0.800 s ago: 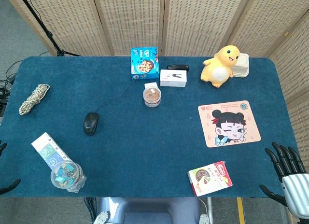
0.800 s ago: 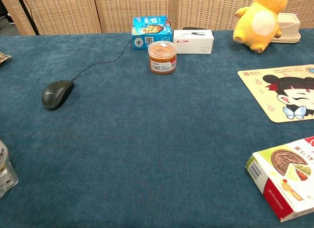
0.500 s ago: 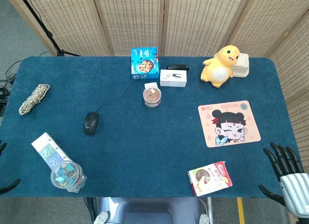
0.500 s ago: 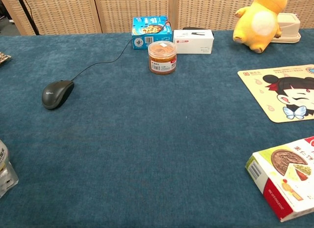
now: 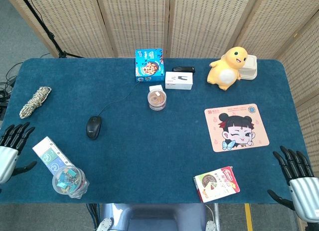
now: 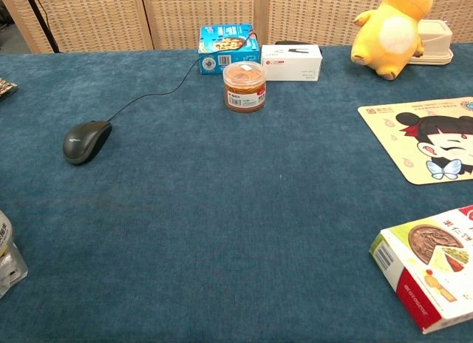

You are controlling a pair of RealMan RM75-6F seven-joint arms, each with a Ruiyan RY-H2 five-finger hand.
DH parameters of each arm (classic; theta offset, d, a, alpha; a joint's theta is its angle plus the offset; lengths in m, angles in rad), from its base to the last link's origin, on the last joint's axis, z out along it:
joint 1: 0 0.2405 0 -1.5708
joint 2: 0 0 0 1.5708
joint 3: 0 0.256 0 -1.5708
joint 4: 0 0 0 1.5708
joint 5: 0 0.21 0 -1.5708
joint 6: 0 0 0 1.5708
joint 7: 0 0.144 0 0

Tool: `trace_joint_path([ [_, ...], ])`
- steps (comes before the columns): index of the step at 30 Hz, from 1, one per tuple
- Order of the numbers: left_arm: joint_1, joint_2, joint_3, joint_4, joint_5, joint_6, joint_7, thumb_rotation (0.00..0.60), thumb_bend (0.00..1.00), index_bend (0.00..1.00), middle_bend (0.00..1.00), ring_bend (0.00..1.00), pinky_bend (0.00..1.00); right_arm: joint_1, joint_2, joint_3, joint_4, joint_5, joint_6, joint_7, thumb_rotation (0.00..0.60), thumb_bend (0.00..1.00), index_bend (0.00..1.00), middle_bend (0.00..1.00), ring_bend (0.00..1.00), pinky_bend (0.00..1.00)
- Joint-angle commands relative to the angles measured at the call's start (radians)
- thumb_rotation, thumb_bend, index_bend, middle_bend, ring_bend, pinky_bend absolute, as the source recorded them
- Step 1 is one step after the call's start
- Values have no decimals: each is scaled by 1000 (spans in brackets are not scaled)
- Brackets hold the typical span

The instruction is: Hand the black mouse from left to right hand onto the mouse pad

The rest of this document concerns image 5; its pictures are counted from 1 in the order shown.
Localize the wicker folding screen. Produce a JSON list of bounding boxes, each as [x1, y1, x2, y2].
[[3, 0, 319, 231]]

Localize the braided rope bundle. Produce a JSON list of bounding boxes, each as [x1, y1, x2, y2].
[[19, 86, 52, 119]]

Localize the blue grey robot torso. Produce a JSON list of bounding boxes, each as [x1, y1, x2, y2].
[[96, 203, 220, 231]]

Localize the white box black print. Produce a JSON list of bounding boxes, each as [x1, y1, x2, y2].
[[164, 71, 193, 90]]

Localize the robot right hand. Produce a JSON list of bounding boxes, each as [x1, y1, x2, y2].
[[267, 145, 319, 223]]

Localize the black tripod stand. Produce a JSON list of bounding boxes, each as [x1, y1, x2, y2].
[[17, 0, 84, 59]]

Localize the thin dark cable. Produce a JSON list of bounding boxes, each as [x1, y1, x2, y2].
[[96, 81, 140, 117]]

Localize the blue cookie box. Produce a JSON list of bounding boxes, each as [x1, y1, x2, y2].
[[135, 48, 165, 83]]

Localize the black floor cables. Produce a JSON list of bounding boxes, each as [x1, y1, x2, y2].
[[0, 61, 24, 117]]

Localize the black cables under table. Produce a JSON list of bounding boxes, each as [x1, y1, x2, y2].
[[86, 203, 100, 229]]

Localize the flat black device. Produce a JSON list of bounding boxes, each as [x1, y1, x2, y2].
[[171, 66, 196, 74]]

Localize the silver table leg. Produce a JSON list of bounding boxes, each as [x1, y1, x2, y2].
[[213, 203, 221, 231]]

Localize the round can of rubber bands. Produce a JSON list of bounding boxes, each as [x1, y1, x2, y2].
[[147, 89, 167, 111]]

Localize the beige lunch box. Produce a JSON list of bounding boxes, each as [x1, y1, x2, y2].
[[238, 54, 258, 80]]

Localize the clear jar of binder clips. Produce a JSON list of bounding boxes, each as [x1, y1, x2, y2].
[[52, 165, 90, 199]]

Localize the blue table cloth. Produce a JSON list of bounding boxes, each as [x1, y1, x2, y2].
[[0, 57, 318, 204]]

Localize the cartoon girl mouse pad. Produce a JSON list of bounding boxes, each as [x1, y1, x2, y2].
[[204, 103, 270, 153]]

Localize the yellow dinosaur plush toy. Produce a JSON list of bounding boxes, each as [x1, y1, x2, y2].
[[207, 46, 248, 91]]

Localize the red white snack packet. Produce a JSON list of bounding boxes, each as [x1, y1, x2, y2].
[[193, 166, 241, 203]]

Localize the black computer mouse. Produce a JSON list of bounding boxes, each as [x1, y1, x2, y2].
[[86, 115, 102, 140]]

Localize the white box green blue squares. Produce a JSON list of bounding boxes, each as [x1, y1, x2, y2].
[[32, 136, 75, 176]]

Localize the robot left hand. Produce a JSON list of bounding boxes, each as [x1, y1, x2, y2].
[[0, 121, 38, 185]]

